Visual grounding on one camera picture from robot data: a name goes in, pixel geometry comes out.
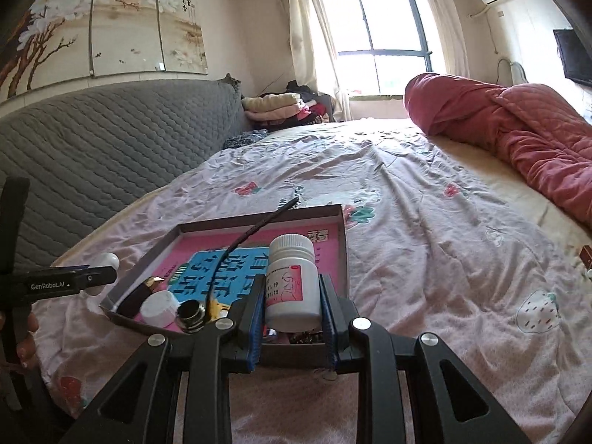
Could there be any dark patterned cloth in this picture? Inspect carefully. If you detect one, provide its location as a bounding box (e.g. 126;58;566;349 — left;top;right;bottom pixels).
223;129;269;149

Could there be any pink printed bed sheet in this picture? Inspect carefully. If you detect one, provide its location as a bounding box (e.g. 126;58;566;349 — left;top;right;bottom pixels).
34;118;592;444

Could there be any white pill bottle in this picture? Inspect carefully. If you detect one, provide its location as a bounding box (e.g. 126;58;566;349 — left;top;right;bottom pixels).
265;234;322;333

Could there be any cream curtain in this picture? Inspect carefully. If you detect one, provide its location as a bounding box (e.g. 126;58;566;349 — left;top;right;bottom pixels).
284;0;347;123
414;0;470;77

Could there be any window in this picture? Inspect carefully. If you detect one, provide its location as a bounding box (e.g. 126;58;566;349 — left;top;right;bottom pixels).
319;0;433;95

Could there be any grey quilted headboard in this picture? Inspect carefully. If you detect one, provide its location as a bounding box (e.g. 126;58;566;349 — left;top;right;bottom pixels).
0;76;243;269

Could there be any white round jar lid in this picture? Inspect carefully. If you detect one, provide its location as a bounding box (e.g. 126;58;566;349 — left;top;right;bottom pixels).
140;290;180;329

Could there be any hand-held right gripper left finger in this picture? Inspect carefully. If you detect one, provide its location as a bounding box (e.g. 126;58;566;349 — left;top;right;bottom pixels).
60;293;265;444

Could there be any white metal rack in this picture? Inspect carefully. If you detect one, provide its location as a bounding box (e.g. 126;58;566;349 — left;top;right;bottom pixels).
497;58;528;86

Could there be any yellow and black wristwatch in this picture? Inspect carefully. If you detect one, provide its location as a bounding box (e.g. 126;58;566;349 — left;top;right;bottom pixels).
203;197;301;321

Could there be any black hair clip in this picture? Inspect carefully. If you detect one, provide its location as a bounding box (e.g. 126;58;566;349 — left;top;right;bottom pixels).
287;330;324;345

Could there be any grey cardboard box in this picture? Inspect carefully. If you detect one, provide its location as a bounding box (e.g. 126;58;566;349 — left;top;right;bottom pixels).
99;203;349;368

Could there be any black television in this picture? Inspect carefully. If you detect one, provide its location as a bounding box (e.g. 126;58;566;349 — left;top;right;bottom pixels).
552;29;592;88

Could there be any red quilt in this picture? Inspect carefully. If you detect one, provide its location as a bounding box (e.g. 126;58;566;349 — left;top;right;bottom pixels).
404;73;592;227

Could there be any pile of colourful clothes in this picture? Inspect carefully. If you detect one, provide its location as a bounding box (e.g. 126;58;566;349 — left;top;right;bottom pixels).
259;81;334;125

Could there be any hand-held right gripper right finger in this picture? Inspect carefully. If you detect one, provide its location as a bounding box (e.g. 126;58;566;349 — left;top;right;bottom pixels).
319;274;532;444

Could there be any cream folded blanket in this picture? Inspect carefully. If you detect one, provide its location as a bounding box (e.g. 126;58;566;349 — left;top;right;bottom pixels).
243;92;301;123

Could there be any floral wall painting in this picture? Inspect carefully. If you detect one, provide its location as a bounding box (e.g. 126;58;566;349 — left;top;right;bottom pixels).
0;0;209;100

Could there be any person's left hand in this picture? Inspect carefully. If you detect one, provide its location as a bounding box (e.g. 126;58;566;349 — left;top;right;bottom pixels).
16;313;40;367

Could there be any pink and blue book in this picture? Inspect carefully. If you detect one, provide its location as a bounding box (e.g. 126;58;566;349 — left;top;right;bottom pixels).
134;229;345;334

